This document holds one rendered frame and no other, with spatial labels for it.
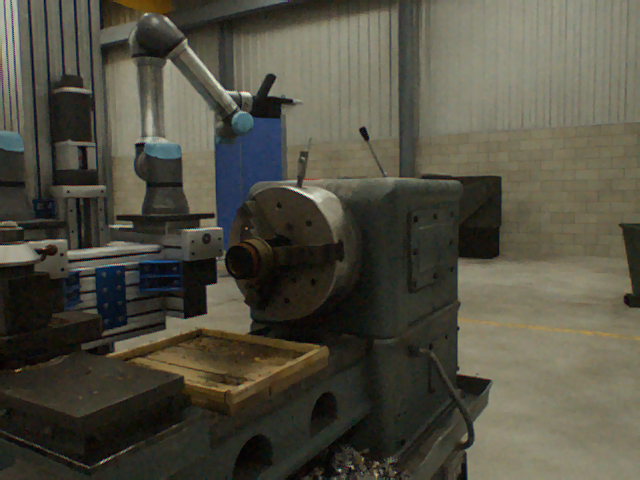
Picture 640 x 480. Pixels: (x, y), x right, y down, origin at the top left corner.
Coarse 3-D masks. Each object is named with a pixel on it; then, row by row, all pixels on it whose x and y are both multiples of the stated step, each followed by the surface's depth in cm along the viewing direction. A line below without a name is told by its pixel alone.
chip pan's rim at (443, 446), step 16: (464, 384) 181; (480, 384) 178; (480, 400) 165; (432, 432) 151; (448, 432) 139; (464, 432) 154; (416, 448) 141; (432, 448) 130; (448, 448) 142; (400, 464) 132; (432, 464) 131
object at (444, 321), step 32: (256, 320) 153; (416, 320) 148; (448, 320) 167; (384, 352) 129; (448, 352) 166; (384, 384) 130; (416, 384) 146; (384, 416) 131; (416, 416) 147; (384, 448) 132
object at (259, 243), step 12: (252, 240) 115; (264, 240) 116; (228, 252) 113; (240, 252) 116; (252, 252) 111; (264, 252) 114; (228, 264) 114; (240, 264) 116; (252, 264) 110; (264, 264) 113; (240, 276) 112; (252, 276) 113; (264, 276) 116
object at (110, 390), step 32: (0, 384) 71; (32, 384) 71; (64, 384) 71; (96, 384) 71; (128, 384) 71; (160, 384) 71; (0, 416) 69; (32, 416) 66; (64, 416) 62; (96, 416) 62; (128, 416) 67; (160, 416) 71
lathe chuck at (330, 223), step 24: (264, 192) 125; (288, 192) 122; (312, 192) 123; (288, 216) 122; (312, 216) 119; (336, 216) 121; (312, 240) 119; (336, 240) 117; (288, 264) 133; (312, 264) 120; (336, 264) 117; (240, 288) 131; (288, 288) 124; (312, 288) 120; (336, 288) 120; (264, 312) 128; (288, 312) 124; (312, 312) 121
